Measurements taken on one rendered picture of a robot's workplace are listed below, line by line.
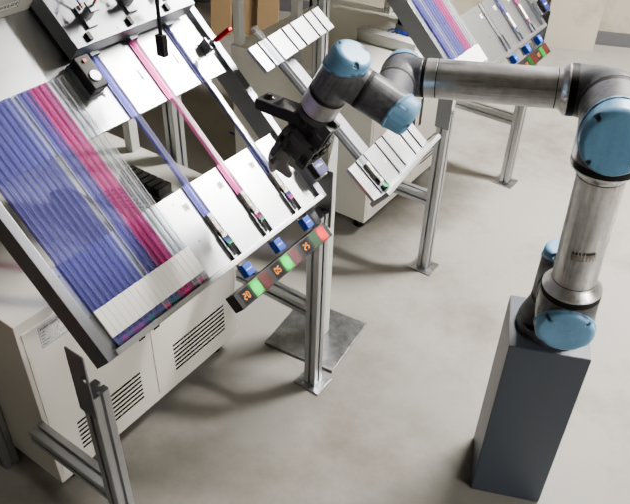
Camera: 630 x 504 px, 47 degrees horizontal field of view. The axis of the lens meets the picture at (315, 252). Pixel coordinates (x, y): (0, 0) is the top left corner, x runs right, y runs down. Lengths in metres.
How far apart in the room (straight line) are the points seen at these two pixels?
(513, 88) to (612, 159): 0.24
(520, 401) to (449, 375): 0.57
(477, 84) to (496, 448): 0.97
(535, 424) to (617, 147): 0.83
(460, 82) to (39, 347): 1.07
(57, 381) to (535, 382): 1.12
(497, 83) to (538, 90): 0.07
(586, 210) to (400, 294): 1.34
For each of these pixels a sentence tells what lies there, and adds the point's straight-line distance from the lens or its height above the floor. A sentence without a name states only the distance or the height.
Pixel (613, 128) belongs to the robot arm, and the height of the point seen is 1.16.
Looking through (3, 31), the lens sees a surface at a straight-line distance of 1.62.
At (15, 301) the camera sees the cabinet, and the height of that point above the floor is 0.62.
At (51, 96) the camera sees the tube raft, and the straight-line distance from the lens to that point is 1.56.
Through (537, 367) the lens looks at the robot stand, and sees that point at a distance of 1.75.
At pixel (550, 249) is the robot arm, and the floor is 0.78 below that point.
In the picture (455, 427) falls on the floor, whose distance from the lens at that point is 2.23.
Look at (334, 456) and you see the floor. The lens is 2.12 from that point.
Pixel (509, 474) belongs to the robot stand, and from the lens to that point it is 2.05.
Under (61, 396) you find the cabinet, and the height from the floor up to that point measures 0.35.
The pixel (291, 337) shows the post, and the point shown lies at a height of 0.01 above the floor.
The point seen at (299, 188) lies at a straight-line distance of 1.76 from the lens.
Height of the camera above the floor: 1.71
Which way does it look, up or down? 38 degrees down
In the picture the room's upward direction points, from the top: 2 degrees clockwise
